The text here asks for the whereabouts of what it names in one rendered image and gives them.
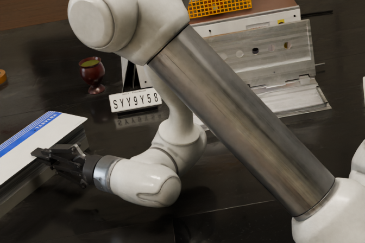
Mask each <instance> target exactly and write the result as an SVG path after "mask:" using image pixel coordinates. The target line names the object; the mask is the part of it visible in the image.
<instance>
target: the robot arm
mask: <svg viewBox="0 0 365 243"><path fill-rule="evenodd" d="M189 1H190V0H70V1H69V4H68V11H67V12H68V20H69V23H70V26H71V28H72V30H73V32H74V33H75V35H76V37H77V38H78V39H79V40H80V41H81V42H82V43H83V44H84V45H86V46H88V47H90V48H92V49H95V50H98V51H101V52H107V53H111V52H113V53H115V54H117V55H119V56H121V57H123V58H125V59H127V60H129V61H130V62H132V63H134V64H136V65H140V66H143V68H144V72H145V74H146V77H147V79H148V81H149V82H150V84H151V85H152V86H153V88H154V89H155V90H156V91H157V93H158V94H159V96H160V97H161V98H162V99H163V101H164V102H165V103H166V104H167V106H168V107H169V118H168V119H167V120H165V121H163V122H162V123H161V124H160V126H159V129H158V131H157V133H156V135H155V137H154V139H153V141H152V145H151V147H150V148H149V149H148V150H147V151H145V152H143V153H141V154H139V155H137V156H134V157H132V158H131V159H125V158H120V157H116V156H112V155H106V156H100V155H89V154H87V153H86V152H82V151H81V149H80V148H79V147H80V146H81V145H80V143H75V144H55V145H54V146H52V147H51V148H50V149H47V148H44V149H42V148H36V149H35V150H34V151H32V152H31V153H30V154H31V156H35V157H37V158H36V159H34V161H37V162H41V163H44V164H45V165H48V166H50V169H51V170H53V169H56V174H57V175H59V176H61V177H63V178H65V179H67V180H69V181H71V182H73V183H76V184H78V185H79V186H80V187H82V188H83V189H85V188H86V187H88V186H89V185H90V184H91V185H94V186H96V187H97V188H98V189H99V190H101V191H105V192H107V193H111V194H114V195H118V196H119V197H121V198H122V199H124V200H126V201H128V202H131V203H134V204H137V205H140V206H145V207H153V208H162V207H169V206H171V205H172V204H173V203H174V202H175V201H176V200H177V199H178V197H179V195H180V192H181V180H180V177H181V176H182V175H184V174H185V173H186V172H188V171H189V170H190V169H191V168H192V167H193V166H194V165H195V164H196V163H197V162H198V160H199V159H200V158H201V156H202V155H203V153H204V151H205V148H206V144H207V136H206V133H205V131H204V129H203V128H202V127H201V126H200V125H198V124H197V123H194V122H193V113H194V114H195V115H196V116H197V117H198V118H199V119H200V120H201V122H202V123H203V124H204V125H205V126H206V127H207V128H208V129H209V130H210V131H211V132H212V133H213V134H214V135H215V136H216V137H217V138H218V139H219V140H220V141H221V142H222V143H223V144H224V146H225V147H226V148H227V149H228V150H229V151H230V152H231V153H232V154H233V155H234V156H235V157H236V158H237V159H238V160H239V161H240V162H241V163H242V164H243V165H244V166H245V167H246V168H247V169H248V171H249V172H250V173H251V174H252V175H253V176H254V177H255V178H256V179H257V180H258V181H259V182H260V183H261V184H262V185H263V186H264V187H265V188H266V189H267V190H268V191H269V192H270V193H271V195H272V196H273V197H274V198H275V199H276V200H277V201H278V202H279V203H280V204H281V205H282V206H283V207H284V208H285V209H286V210H287V211H288V212H289V213H290V214H291V215H292V216H293V217H292V236H293V240H294V241H295V242H296V243H365V140H364V141H363V142H362V143H361V145H360V146H359V147H358V149H357V151H356V152H355V154H354V156H353V158H352V161H351V173H350V175H349V178H335V177H334V176H333V175H332V174H331V173H330V172H329V171H328V169H327V168H326V167H325V166H323V165H322V164H321V162H320V161H319V160H318V159H317V158H316V157H315V156H314V155H313V154H312V153H311V152H310V151H309V149H308V148H307V147H306V146H305V145H304V144H303V143H302V142H301V141H300V140H299V139H298V138H297V137H296V136H295V135H294V134H293V133H292V132H291V131H290V129H289V128H288V127H287V126H286V125H285V124H284V123H283V122H282V121H281V120H280V119H279V118H278V117H277V116H276V115H275V114H274V113H273V112H272V111H271V109H270V108H269V107H268V106H267V105H266V104H265V103H264V102H263V101H262V100H261V99H260V98H259V97H258V96H257V95H256V94H255V93H254V92H253V91H252V90H251V88H250V87H249V86H248V85H247V84H246V83H245V82H244V81H243V80H242V79H241V78H240V77H239V76H238V75H237V74H236V73H235V72H234V71H233V70H232V68H231V67H230V66H229V65H228V64H227V63H226V62H225V61H224V60H223V59H222V58H221V57H220V56H219V55H218V54H217V53H216V52H215V51H214V50H213V49H212V47H211V46H210V45H209V44H208V43H207V42H206V41H205V40H204V39H203V38H202V37H201V36H200V35H199V34H198V33H197V32H196V31H195V30H194V29H193V27H192V26H191V25H190V24H189V22H190V17H189V14H188V11H187V8H188V4H189ZM70 153H72V154H70ZM73 154H75V155H73ZM63 171H64V172H63Z"/></svg>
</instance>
